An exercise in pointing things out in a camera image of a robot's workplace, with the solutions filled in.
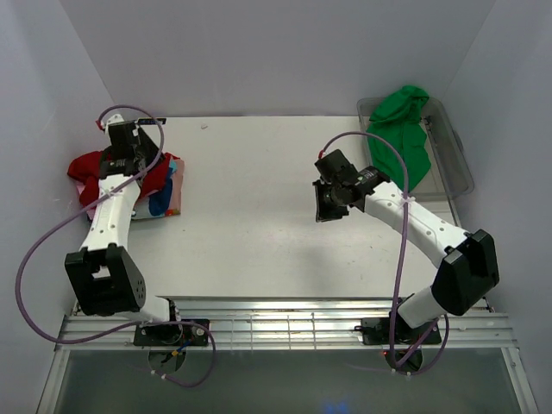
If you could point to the pink folded t-shirt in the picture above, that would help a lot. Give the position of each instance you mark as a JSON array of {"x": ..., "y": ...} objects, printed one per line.
[{"x": 86, "y": 197}]

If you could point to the blue label sticker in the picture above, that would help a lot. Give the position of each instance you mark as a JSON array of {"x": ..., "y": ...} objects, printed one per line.
[{"x": 151, "y": 121}]

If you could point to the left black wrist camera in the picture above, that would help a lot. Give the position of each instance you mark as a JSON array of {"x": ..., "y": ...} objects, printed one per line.
[{"x": 123, "y": 135}]

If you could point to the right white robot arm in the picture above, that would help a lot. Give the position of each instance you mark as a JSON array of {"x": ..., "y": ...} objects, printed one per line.
[{"x": 466, "y": 263}]

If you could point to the green t-shirt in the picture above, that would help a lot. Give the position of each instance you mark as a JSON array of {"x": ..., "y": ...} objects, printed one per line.
[{"x": 397, "y": 121}]

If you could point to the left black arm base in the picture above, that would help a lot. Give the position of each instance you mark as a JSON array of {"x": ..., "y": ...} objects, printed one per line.
[{"x": 191, "y": 333}]

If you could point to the dark red t-shirt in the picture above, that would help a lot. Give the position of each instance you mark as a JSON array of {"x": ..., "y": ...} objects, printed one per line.
[{"x": 85, "y": 169}]

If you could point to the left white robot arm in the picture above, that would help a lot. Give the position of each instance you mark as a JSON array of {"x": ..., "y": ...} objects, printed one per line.
[{"x": 104, "y": 277}]

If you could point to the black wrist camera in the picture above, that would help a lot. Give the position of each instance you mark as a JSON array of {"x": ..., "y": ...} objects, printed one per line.
[
  {"x": 334, "y": 167},
  {"x": 123, "y": 135}
]

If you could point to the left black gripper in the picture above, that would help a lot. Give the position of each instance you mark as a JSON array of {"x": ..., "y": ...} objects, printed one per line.
[{"x": 148, "y": 147}]

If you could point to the clear plastic bin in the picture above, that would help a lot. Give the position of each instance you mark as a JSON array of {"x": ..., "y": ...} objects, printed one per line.
[{"x": 449, "y": 176}]

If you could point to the aluminium frame rail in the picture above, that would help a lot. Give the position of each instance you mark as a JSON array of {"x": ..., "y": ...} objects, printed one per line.
[{"x": 327, "y": 324}]

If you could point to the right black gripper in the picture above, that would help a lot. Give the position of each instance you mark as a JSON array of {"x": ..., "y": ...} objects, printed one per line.
[{"x": 323, "y": 214}]

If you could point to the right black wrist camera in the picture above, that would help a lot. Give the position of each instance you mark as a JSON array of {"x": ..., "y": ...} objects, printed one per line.
[{"x": 334, "y": 167}]

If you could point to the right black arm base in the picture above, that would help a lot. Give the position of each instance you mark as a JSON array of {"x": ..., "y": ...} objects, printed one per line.
[{"x": 376, "y": 331}]

